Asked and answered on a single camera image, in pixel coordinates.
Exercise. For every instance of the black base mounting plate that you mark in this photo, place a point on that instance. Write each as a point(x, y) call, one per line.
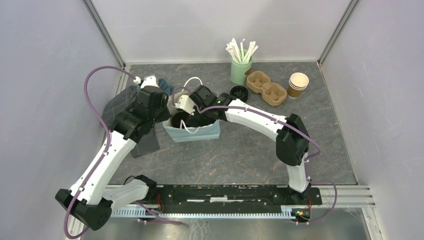
point(229, 199)

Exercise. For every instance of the left aluminium frame post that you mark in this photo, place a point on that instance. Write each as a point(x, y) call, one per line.
point(101, 27)

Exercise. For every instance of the remaining cardboard carrier tray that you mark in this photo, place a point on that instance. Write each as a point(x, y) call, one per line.
point(271, 92)

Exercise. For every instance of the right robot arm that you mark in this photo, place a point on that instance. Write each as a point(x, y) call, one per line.
point(291, 138)

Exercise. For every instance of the stack of black lids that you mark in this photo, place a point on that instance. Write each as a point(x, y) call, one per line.
point(240, 92)

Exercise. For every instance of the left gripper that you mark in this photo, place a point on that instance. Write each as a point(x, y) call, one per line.
point(166, 114)

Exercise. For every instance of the green straw holder cup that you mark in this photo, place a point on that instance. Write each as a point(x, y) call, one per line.
point(240, 71)

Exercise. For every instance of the aluminium frame post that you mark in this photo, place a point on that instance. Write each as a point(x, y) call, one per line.
point(337, 31)
point(101, 27)

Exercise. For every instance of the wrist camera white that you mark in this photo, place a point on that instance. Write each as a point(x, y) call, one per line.
point(150, 80)
point(186, 104)

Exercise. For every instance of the light blue paper bag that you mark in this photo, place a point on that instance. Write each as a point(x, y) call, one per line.
point(179, 130)

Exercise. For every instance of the right aluminium frame post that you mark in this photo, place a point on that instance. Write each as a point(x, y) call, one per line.
point(337, 31)

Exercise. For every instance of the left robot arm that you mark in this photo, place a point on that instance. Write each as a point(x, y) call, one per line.
point(88, 200)

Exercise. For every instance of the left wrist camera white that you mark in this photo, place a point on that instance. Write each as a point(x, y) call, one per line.
point(150, 80)

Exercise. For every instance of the stack of paper cups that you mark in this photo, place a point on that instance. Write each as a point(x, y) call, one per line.
point(298, 82)

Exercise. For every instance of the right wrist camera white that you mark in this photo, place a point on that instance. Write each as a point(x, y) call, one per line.
point(186, 104)

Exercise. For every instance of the blue cloth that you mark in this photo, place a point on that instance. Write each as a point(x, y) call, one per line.
point(166, 87)

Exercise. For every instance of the grey checked cloth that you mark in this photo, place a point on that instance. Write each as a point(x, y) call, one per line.
point(148, 143)

